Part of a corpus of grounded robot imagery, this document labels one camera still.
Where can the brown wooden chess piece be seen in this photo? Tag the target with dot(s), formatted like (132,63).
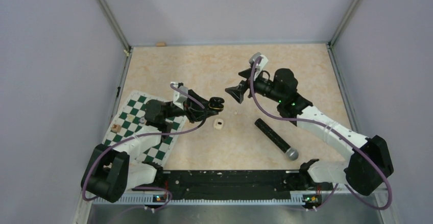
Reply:
(116,128)

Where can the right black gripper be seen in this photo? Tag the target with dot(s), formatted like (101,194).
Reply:
(238,91)

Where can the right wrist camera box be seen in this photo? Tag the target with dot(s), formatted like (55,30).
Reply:
(260,59)

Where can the white earbud charging case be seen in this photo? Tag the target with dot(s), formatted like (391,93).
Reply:
(218,123)

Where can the black microphone grey head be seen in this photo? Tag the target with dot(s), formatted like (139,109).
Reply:
(288,150)

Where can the small wooden cork piece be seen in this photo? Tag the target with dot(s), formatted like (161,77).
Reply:
(160,44)

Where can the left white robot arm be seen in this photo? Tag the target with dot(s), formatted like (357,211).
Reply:
(109,173)

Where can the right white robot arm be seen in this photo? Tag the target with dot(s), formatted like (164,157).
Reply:
(367,163)

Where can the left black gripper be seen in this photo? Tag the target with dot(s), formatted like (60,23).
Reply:
(194,112)

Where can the black earbud charging case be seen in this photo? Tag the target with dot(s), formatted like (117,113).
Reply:
(216,103)

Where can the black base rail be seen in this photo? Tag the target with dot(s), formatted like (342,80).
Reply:
(236,185)

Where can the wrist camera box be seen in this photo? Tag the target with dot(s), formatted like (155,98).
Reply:
(180,94)
(260,59)

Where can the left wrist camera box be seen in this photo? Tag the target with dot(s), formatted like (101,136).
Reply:
(180,94)

